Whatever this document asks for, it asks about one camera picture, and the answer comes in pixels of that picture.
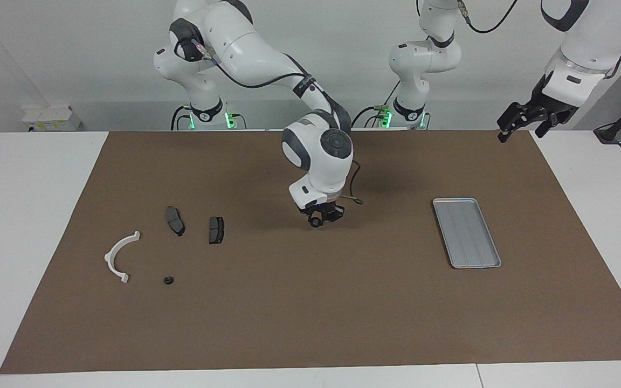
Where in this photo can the silver metal tray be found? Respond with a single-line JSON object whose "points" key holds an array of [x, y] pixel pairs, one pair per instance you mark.
{"points": [[464, 242]]}

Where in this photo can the curved dark grey brake pad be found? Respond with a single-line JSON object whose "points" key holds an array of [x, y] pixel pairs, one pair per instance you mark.
{"points": [[174, 221]]}

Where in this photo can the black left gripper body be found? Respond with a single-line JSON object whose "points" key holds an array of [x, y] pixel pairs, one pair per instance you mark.
{"points": [[550, 105]]}

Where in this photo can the white curved plastic bracket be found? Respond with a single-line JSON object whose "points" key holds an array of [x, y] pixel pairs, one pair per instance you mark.
{"points": [[112, 253]]}

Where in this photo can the large black bearing gear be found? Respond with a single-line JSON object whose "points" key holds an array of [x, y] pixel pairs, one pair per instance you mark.
{"points": [[316, 223]]}

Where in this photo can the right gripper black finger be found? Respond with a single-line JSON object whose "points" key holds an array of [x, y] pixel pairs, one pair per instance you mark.
{"points": [[315, 214], [335, 214]]}

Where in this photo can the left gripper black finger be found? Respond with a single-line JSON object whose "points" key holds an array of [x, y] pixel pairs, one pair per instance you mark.
{"points": [[550, 121], [515, 118]]}

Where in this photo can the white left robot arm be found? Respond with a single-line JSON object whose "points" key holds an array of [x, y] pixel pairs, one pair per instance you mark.
{"points": [[596, 32]]}

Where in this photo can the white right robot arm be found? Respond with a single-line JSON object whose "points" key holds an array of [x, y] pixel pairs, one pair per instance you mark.
{"points": [[246, 48]]}

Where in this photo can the rectangular dark grey brake pad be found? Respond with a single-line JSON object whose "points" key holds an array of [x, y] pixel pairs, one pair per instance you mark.
{"points": [[216, 230]]}

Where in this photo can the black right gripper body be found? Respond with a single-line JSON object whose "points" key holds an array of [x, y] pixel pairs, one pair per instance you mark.
{"points": [[324, 207]]}

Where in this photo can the brown table mat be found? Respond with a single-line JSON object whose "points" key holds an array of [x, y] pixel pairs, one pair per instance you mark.
{"points": [[310, 302]]}

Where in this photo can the white power strip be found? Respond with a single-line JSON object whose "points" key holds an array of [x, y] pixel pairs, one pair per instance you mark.
{"points": [[52, 118]]}

